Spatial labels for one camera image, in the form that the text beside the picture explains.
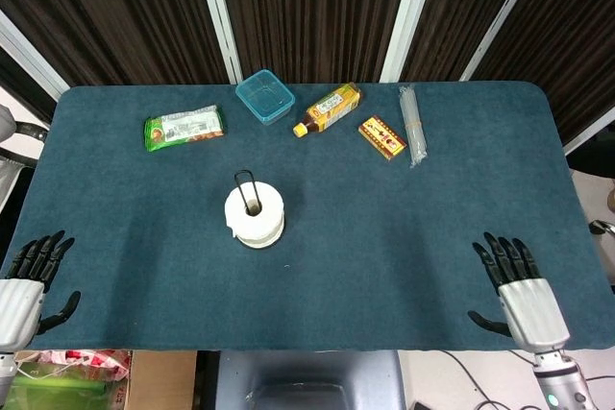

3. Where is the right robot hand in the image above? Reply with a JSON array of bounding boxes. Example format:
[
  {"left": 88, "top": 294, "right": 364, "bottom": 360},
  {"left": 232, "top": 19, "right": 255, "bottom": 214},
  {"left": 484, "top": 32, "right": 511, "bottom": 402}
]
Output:
[{"left": 467, "top": 231, "right": 572, "bottom": 353}]

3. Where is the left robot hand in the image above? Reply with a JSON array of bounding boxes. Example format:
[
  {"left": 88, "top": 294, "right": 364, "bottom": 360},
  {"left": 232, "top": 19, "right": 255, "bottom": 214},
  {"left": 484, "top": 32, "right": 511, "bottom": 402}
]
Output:
[{"left": 0, "top": 229, "right": 82, "bottom": 352}]

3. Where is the white toilet paper roll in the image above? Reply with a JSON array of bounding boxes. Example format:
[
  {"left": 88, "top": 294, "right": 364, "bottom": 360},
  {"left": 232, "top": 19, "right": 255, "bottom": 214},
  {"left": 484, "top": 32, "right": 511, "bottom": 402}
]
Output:
[{"left": 223, "top": 181, "right": 285, "bottom": 250}]

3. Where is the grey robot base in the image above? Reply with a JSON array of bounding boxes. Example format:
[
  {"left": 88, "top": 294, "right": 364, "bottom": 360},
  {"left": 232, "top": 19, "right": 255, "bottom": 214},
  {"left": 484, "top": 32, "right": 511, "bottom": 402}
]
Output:
[{"left": 215, "top": 350, "right": 407, "bottom": 410}]

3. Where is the red white plastic bag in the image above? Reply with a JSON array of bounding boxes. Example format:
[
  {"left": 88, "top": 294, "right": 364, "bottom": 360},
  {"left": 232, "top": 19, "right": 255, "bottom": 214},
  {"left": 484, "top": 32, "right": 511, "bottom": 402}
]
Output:
[{"left": 18, "top": 350, "right": 133, "bottom": 397}]

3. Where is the green plastic bag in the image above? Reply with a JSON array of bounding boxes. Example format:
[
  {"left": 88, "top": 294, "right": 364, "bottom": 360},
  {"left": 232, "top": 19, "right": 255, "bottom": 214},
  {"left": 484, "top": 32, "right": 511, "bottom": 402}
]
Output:
[{"left": 9, "top": 365, "right": 114, "bottom": 410}]

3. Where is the brown cardboard box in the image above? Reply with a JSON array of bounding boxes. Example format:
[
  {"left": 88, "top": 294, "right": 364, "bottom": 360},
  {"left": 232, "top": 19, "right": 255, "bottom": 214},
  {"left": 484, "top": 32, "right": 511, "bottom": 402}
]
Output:
[{"left": 125, "top": 350, "right": 198, "bottom": 410}]

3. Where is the blue table mat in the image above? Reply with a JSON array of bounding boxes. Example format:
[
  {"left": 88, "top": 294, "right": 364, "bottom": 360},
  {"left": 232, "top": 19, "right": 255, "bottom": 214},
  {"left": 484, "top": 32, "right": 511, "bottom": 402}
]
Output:
[{"left": 0, "top": 81, "right": 615, "bottom": 352}]

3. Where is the clear plastic straw bundle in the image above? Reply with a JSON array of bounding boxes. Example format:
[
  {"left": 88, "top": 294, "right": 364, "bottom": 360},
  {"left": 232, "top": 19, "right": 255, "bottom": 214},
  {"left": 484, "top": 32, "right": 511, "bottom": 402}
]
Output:
[{"left": 398, "top": 84, "right": 429, "bottom": 170}]

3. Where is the red yellow small box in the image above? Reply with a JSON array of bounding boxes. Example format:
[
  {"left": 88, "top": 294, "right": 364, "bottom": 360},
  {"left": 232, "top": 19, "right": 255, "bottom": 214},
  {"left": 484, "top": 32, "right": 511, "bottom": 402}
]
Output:
[{"left": 357, "top": 114, "right": 408, "bottom": 161}]

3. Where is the green snack package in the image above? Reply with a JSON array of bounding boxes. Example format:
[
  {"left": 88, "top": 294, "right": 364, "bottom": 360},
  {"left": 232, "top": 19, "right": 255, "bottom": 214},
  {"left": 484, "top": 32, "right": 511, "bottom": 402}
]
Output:
[{"left": 143, "top": 104, "right": 227, "bottom": 153}]

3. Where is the yellow tea bottle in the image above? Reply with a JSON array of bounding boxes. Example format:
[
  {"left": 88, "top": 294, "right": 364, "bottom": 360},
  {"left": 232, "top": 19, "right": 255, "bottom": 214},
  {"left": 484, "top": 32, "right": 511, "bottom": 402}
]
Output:
[{"left": 292, "top": 82, "right": 363, "bottom": 138}]

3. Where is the teal plastic lidded container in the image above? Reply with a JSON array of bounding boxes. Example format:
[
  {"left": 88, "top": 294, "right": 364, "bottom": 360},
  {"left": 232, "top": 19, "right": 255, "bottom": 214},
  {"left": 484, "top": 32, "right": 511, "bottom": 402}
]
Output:
[{"left": 234, "top": 69, "right": 297, "bottom": 127}]

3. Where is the black wire paper holder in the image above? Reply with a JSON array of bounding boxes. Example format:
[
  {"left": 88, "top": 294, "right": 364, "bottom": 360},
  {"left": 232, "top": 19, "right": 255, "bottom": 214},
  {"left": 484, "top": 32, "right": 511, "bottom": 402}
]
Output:
[{"left": 234, "top": 169, "right": 283, "bottom": 251}]

